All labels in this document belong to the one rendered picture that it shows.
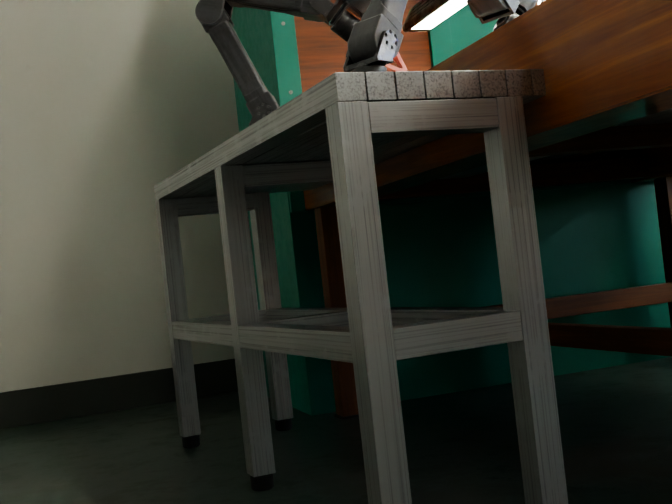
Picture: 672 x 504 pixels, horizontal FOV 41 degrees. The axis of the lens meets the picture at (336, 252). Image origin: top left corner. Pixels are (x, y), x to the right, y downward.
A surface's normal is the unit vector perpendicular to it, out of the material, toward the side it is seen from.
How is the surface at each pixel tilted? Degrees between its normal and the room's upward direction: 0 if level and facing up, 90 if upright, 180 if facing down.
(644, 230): 90
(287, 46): 90
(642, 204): 90
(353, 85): 90
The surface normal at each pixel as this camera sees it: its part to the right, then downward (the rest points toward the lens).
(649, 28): -0.94, 0.10
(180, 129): 0.39, -0.06
